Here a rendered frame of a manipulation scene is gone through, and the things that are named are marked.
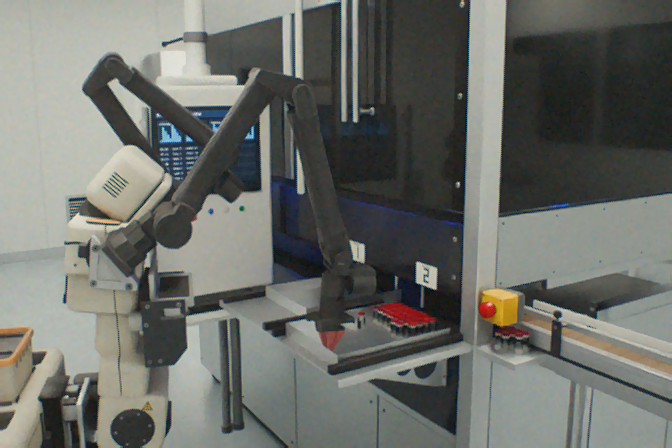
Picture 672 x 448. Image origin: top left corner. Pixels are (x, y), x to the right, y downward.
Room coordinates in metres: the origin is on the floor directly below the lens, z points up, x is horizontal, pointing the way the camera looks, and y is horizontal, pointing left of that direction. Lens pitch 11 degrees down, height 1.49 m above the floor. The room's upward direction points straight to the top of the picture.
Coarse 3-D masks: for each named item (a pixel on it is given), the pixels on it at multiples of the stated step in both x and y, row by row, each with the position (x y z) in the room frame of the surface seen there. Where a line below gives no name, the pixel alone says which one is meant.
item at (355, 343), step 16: (384, 304) 1.76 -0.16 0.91; (304, 320) 1.63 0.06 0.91; (368, 320) 1.71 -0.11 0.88; (288, 336) 1.59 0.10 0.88; (304, 336) 1.51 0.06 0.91; (352, 336) 1.58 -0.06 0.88; (368, 336) 1.58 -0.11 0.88; (384, 336) 1.58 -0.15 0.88; (416, 336) 1.50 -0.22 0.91; (432, 336) 1.52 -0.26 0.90; (320, 352) 1.44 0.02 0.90; (336, 352) 1.48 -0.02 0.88; (352, 352) 1.40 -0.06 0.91; (368, 352) 1.42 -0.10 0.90
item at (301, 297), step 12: (276, 288) 1.96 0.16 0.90; (288, 288) 1.98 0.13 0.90; (300, 288) 2.01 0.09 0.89; (312, 288) 2.03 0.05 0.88; (276, 300) 1.88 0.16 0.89; (288, 300) 1.81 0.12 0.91; (300, 300) 1.90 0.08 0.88; (312, 300) 1.90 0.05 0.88; (348, 300) 1.80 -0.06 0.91; (360, 300) 1.82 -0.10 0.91; (384, 300) 1.87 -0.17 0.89; (396, 300) 1.89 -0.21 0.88; (300, 312) 1.75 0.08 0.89
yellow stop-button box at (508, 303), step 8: (496, 288) 1.51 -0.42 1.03; (504, 288) 1.51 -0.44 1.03; (488, 296) 1.47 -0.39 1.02; (496, 296) 1.45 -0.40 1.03; (504, 296) 1.45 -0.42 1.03; (512, 296) 1.45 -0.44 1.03; (520, 296) 1.46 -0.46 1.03; (496, 304) 1.45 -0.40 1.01; (504, 304) 1.43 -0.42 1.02; (512, 304) 1.45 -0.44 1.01; (520, 304) 1.46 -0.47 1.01; (496, 312) 1.45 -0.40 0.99; (504, 312) 1.44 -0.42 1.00; (512, 312) 1.45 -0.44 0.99; (520, 312) 1.46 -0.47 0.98; (488, 320) 1.47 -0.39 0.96; (496, 320) 1.45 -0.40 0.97; (504, 320) 1.44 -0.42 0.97; (512, 320) 1.45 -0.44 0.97; (520, 320) 1.47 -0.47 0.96
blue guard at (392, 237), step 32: (288, 192) 2.36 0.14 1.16; (288, 224) 2.36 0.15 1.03; (352, 224) 1.99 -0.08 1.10; (384, 224) 1.85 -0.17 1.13; (416, 224) 1.72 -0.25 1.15; (448, 224) 1.61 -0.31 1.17; (384, 256) 1.84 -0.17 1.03; (416, 256) 1.72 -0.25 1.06; (448, 256) 1.61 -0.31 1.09; (448, 288) 1.60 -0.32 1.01
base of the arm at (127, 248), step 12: (120, 228) 1.28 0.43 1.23; (132, 228) 1.27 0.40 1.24; (108, 240) 1.26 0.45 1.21; (120, 240) 1.26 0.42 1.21; (132, 240) 1.26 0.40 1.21; (144, 240) 1.27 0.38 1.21; (108, 252) 1.23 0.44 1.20; (120, 252) 1.25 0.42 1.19; (132, 252) 1.26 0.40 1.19; (144, 252) 1.28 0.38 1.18; (120, 264) 1.23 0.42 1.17; (132, 264) 1.27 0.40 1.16
